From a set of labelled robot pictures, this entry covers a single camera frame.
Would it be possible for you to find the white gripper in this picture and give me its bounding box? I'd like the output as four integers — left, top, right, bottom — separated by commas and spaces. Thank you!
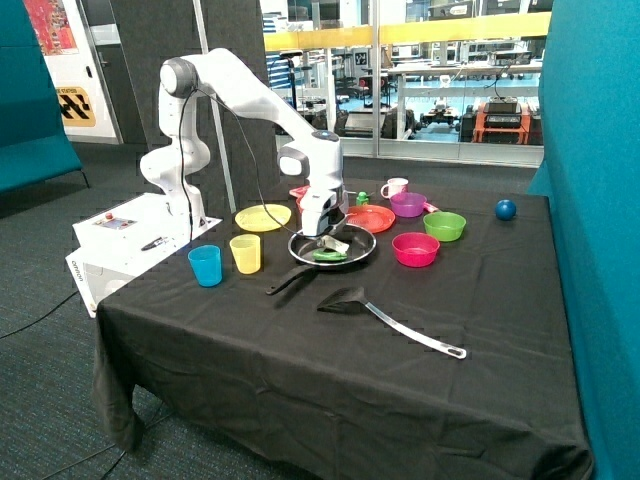
301, 187, 348, 247

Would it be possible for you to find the white toy vegetable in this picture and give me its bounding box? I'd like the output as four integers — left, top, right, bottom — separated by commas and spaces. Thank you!
325, 236, 349, 254

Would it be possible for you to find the green toy vegetable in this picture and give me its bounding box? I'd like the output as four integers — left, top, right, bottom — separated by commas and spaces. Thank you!
312, 249, 348, 262

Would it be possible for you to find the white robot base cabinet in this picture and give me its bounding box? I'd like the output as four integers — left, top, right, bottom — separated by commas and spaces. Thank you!
66, 193, 221, 317

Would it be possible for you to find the black frying pan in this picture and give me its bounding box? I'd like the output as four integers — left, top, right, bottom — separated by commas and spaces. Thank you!
265, 225, 377, 296

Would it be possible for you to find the small green toy bottle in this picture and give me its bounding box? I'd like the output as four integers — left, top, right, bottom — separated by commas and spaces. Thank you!
355, 192, 371, 206

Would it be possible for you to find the orange plastic plate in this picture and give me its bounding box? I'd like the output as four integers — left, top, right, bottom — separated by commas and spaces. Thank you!
346, 205, 396, 234

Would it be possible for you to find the pink packet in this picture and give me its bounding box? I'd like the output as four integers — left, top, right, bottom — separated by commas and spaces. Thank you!
289, 185, 309, 198

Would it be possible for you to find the black slotted spatula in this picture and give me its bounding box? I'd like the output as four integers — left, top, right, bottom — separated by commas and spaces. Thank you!
317, 287, 467, 360

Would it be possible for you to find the yellow plastic plate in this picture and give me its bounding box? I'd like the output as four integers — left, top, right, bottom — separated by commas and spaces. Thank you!
235, 204, 292, 232

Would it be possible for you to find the yellow plastic cup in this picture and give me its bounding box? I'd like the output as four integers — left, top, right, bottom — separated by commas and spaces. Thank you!
229, 234, 261, 275

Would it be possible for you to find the purple plastic bowl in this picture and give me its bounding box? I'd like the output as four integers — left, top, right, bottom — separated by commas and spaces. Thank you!
389, 192, 427, 218

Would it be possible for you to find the pink plastic bowl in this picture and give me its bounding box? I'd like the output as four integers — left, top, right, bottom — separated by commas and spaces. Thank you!
392, 232, 440, 268

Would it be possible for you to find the pink white mug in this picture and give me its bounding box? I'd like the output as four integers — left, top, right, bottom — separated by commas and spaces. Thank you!
380, 177, 409, 199

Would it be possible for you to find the black tablecloth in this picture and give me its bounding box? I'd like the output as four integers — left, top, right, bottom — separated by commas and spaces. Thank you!
92, 186, 595, 479

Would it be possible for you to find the pink plastic spoon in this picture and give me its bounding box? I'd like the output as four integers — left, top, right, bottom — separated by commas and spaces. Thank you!
424, 202, 439, 213

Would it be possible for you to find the green plastic bowl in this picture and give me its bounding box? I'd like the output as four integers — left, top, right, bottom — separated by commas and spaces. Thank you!
423, 211, 466, 242

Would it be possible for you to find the blue plastic cup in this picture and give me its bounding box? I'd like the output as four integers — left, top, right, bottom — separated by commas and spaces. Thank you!
188, 245, 223, 288

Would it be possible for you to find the blue ball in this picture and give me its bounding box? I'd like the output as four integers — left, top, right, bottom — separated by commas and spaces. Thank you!
494, 199, 517, 221

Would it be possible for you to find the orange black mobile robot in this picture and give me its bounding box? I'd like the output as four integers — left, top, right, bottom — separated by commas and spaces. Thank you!
459, 96, 543, 146

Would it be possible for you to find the yellow black sign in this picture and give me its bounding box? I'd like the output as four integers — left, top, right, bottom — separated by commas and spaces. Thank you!
56, 86, 96, 128

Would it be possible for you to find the teal partition panel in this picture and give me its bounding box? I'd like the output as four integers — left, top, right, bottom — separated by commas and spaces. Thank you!
530, 1, 639, 479

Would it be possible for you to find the teal sofa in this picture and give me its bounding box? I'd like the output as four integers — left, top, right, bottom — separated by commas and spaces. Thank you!
0, 0, 83, 193

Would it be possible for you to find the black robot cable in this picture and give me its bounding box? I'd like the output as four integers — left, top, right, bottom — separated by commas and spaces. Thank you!
0, 84, 306, 341

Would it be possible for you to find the colourful wall poster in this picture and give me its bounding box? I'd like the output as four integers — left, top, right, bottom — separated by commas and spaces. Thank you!
23, 0, 79, 56

